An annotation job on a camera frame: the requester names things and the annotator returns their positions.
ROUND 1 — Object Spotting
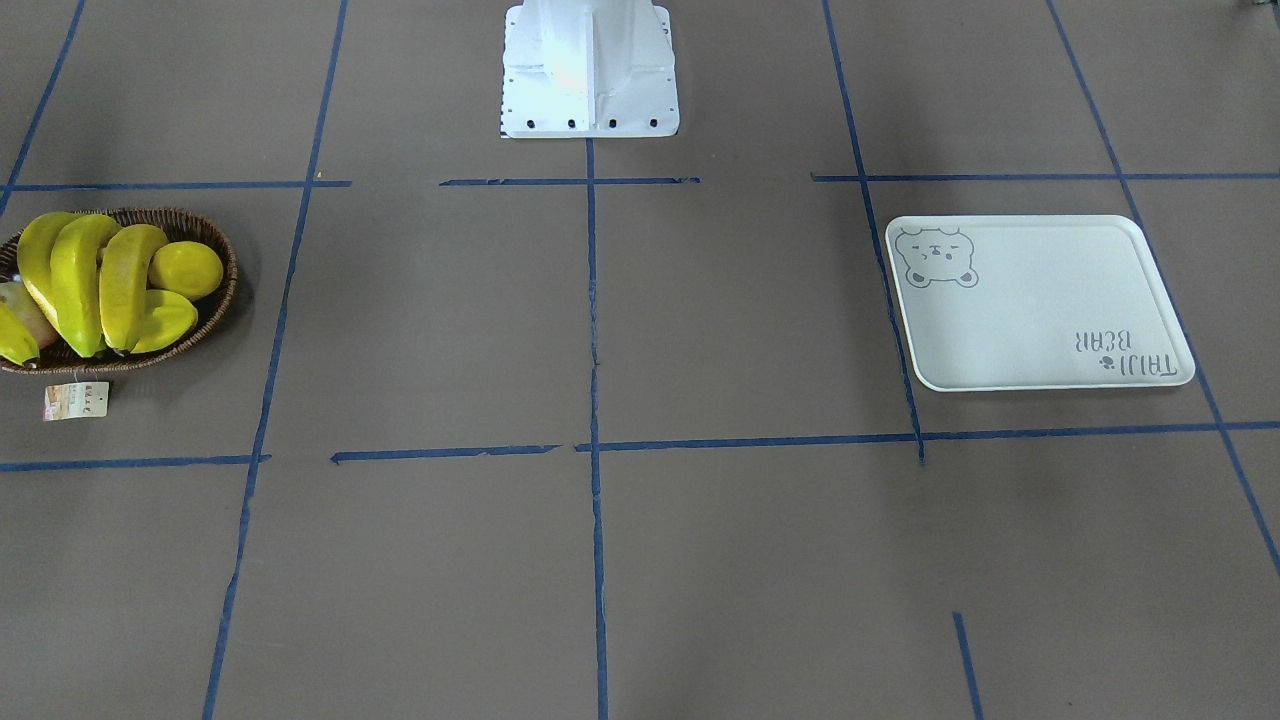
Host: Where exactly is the yellow banana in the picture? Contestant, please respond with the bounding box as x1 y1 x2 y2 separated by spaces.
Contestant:
99 224 169 355
0 302 41 369
15 211 81 331
50 214 122 357

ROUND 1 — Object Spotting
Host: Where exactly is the brown wicker basket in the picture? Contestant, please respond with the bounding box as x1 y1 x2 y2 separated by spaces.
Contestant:
1 208 239 375

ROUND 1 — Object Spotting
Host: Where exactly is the paper basket tag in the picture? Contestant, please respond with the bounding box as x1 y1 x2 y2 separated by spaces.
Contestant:
42 380 111 421

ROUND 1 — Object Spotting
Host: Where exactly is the white bear tray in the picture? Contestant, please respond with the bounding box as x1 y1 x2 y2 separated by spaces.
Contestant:
884 215 1197 393

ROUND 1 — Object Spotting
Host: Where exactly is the yellow lemon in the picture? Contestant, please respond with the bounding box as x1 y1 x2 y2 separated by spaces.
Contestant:
147 241 225 302

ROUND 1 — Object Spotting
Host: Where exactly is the yellow starfruit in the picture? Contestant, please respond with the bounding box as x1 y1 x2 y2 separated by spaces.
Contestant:
131 290 198 354

